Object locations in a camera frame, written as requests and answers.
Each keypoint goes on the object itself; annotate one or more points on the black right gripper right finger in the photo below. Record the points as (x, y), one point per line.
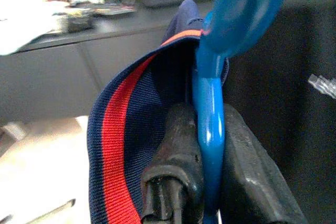
(249, 182)

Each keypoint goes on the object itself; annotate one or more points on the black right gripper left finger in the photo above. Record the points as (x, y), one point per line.
(173, 171)

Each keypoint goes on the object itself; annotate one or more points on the blue plastic hanger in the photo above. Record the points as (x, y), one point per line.
(210, 119)

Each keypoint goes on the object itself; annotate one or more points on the navy shirt red stripe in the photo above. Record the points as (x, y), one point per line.
(115, 134)

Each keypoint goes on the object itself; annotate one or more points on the black television console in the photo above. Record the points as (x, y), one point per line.
(52, 77)

